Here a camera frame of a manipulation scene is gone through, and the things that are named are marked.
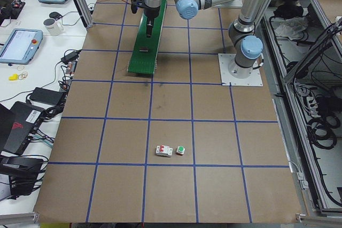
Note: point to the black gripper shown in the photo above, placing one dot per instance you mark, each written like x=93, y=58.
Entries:
x=150, y=15

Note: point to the black capacitor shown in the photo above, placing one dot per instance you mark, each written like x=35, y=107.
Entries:
x=143, y=49

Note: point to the green conveyor belt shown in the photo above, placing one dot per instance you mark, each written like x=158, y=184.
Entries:
x=144, y=57

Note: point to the white mug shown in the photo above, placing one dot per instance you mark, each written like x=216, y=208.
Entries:
x=53, y=26

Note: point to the white red circuit breaker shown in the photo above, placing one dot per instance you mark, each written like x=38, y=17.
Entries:
x=164, y=150

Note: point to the black power adapter brick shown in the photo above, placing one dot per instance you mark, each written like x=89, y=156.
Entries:
x=46, y=96

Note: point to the blue teach pendant near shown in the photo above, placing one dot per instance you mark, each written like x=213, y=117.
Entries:
x=21, y=46

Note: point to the yellow small object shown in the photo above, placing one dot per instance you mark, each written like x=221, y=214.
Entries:
x=14, y=77

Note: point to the black mini computer box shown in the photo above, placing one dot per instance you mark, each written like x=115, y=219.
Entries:
x=16, y=125

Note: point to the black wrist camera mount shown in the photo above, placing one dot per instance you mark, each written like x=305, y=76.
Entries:
x=135, y=4

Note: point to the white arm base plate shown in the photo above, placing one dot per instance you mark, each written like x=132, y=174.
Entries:
x=233, y=75
x=235, y=4

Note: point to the green push button switch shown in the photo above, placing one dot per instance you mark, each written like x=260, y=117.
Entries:
x=180, y=150

